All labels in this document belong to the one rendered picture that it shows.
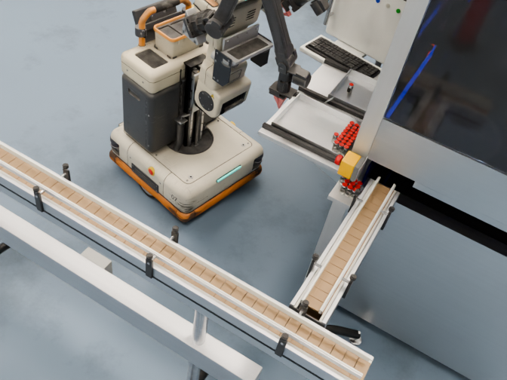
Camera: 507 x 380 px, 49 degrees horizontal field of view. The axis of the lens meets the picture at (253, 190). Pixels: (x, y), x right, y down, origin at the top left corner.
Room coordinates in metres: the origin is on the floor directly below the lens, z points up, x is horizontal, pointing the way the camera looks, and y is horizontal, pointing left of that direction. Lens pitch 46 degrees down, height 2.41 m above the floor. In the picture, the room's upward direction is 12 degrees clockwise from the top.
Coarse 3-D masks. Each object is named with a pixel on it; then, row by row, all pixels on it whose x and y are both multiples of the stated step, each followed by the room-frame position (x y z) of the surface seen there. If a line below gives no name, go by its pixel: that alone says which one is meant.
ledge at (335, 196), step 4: (336, 184) 1.59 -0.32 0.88; (336, 188) 1.56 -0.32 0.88; (332, 192) 1.54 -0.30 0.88; (336, 192) 1.54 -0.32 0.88; (328, 196) 1.52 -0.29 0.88; (332, 196) 1.52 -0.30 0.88; (336, 196) 1.52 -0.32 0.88; (340, 196) 1.53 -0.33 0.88; (344, 196) 1.53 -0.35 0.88; (332, 200) 1.51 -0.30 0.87; (336, 200) 1.50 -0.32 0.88; (340, 200) 1.51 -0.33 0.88; (344, 200) 1.51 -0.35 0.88; (348, 200) 1.51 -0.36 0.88; (356, 200) 1.52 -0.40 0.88; (340, 204) 1.50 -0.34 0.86; (344, 204) 1.49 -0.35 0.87; (348, 204) 1.49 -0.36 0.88; (348, 208) 1.48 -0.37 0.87
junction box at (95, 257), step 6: (84, 252) 1.26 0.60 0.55; (90, 252) 1.27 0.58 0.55; (96, 252) 1.27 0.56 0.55; (90, 258) 1.24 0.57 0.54; (96, 258) 1.25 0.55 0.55; (102, 258) 1.25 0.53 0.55; (96, 264) 1.22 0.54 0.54; (102, 264) 1.22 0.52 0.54; (108, 264) 1.23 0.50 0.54; (108, 270) 1.23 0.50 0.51
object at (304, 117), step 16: (304, 96) 2.07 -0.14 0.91; (288, 112) 1.96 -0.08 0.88; (304, 112) 1.99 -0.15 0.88; (320, 112) 2.01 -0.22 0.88; (336, 112) 2.01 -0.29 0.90; (288, 128) 1.86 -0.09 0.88; (304, 128) 1.88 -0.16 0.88; (320, 128) 1.90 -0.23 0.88; (336, 128) 1.92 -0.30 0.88; (320, 144) 1.80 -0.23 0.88
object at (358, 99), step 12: (348, 72) 2.32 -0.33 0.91; (360, 72) 2.34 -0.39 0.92; (336, 84) 2.20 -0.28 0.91; (348, 84) 2.27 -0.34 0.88; (360, 84) 2.29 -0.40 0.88; (372, 84) 2.31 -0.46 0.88; (336, 96) 2.16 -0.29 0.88; (348, 96) 2.18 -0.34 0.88; (360, 96) 2.20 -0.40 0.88; (360, 108) 2.06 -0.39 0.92
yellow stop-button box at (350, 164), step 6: (348, 156) 1.59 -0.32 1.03; (354, 156) 1.60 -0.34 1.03; (360, 156) 1.60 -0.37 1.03; (342, 162) 1.56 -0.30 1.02; (348, 162) 1.56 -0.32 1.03; (354, 162) 1.56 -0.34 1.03; (360, 162) 1.57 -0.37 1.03; (342, 168) 1.56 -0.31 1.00; (348, 168) 1.55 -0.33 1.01; (354, 168) 1.54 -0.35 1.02; (342, 174) 1.55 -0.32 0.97; (348, 174) 1.54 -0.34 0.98; (354, 174) 1.54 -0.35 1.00; (354, 180) 1.54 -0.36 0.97
